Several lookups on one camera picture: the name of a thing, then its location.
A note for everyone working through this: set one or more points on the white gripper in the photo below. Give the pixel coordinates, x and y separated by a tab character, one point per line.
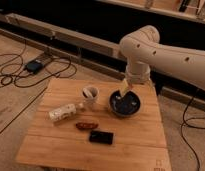
140	75

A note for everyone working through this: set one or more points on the dark blue ceramic bowl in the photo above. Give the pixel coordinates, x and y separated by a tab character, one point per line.
125	106

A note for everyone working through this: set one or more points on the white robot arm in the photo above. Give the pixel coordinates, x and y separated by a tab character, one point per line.
143	50

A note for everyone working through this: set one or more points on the white ceramic mug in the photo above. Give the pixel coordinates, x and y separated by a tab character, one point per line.
90	94

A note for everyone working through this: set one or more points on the black rectangular box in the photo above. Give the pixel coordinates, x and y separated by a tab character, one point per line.
101	137

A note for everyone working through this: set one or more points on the brown sausage-shaped object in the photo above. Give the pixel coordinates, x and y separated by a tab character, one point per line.
86	126

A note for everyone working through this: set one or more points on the wooden rail beam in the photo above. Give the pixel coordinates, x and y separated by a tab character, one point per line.
69	36

